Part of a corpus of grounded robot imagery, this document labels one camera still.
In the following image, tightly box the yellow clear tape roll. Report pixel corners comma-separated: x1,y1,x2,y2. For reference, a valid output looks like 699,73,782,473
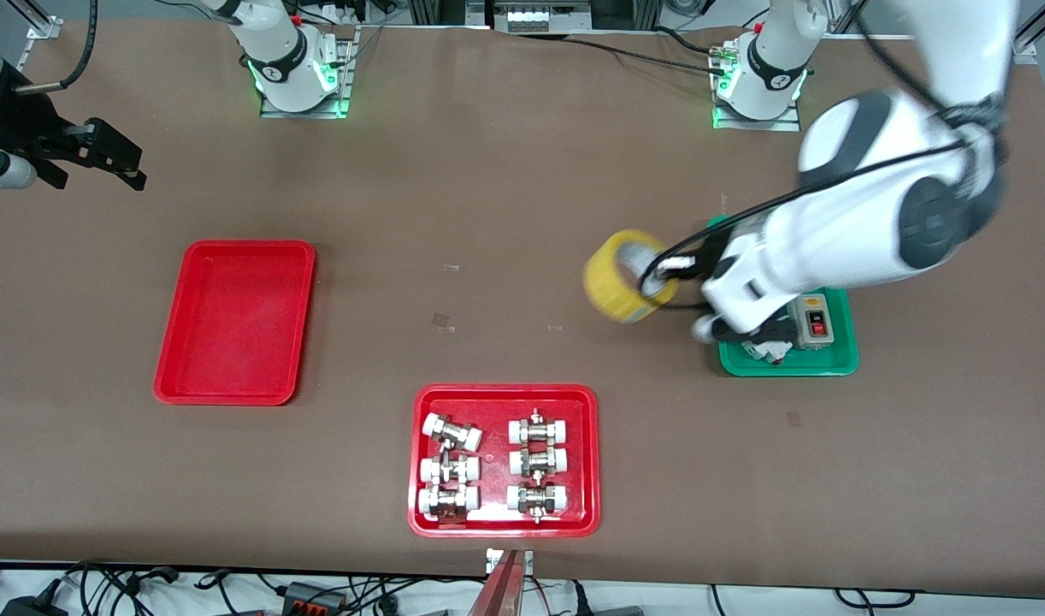
582,228,680,325

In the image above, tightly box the green plastic tray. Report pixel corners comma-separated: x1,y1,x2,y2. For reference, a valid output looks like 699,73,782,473
706,216,860,377

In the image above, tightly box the empty red plastic tray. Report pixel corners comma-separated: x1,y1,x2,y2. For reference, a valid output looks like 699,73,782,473
153,240,316,406

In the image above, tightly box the red tray with fittings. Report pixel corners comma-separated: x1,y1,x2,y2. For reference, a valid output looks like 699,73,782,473
407,384,601,539

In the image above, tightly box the white circuit breaker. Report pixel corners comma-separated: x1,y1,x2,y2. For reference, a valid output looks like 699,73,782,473
742,340,794,366

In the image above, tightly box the white brass pipe fitting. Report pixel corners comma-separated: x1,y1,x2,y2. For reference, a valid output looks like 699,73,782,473
419,453,481,486
505,483,570,524
416,485,481,524
508,446,570,477
508,409,571,445
422,412,484,453

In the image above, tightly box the white power strip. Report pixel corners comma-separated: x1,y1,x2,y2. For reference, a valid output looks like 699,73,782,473
504,3,593,34

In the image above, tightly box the red metal bar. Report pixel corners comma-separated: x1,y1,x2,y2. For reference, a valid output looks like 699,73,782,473
466,548,528,616

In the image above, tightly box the black power adapter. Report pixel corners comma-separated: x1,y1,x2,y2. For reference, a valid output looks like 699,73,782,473
0,580,70,616

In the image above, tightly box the black orange connector box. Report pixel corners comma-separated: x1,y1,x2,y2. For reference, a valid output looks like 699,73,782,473
281,581,350,613

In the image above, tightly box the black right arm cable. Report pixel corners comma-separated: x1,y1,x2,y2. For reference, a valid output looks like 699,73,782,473
14,0,101,92

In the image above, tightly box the grey push button switch box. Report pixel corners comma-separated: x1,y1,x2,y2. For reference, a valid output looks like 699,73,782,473
790,293,836,351

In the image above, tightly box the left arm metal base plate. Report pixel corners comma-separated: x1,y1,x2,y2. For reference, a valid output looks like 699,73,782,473
711,43,803,133

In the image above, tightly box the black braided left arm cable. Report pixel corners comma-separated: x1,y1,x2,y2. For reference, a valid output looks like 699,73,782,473
637,0,1007,298

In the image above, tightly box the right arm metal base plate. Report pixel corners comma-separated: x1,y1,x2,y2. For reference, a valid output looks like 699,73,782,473
259,26,358,120

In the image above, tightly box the black cable on table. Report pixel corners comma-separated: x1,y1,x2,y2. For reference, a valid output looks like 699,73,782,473
564,27,730,74

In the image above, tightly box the black floor cable bundle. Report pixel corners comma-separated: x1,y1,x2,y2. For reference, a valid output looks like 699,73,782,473
59,560,233,616

